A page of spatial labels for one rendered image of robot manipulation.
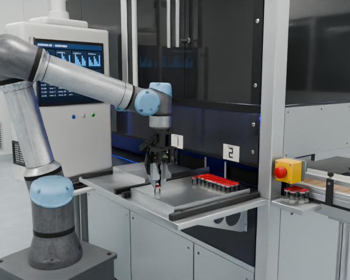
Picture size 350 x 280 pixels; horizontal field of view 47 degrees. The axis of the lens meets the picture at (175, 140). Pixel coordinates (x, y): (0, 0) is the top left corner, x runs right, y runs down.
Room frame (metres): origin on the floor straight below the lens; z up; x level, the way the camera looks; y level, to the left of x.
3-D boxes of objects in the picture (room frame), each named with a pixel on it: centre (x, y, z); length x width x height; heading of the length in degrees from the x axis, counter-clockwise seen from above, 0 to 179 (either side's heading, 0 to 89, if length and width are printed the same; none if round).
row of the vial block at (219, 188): (1.45, -0.14, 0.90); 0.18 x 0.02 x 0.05; 37
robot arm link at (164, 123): (1.36, 0.05, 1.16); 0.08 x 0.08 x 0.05
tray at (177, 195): (1.38, -0.05, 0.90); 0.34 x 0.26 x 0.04; 127
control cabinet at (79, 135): (2.04, 0.58, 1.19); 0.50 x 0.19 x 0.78; 139
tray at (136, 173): (1.72, 0.06, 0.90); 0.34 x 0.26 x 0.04; 127
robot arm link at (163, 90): (1.36, 0.05, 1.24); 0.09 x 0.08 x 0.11; 112
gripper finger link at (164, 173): (1.36, 0.03, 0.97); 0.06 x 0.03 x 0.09; 37
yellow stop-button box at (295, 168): (1.33, -0.39, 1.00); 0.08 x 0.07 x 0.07; 127
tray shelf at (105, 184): (1.55, 0.01, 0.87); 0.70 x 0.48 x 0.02; 37
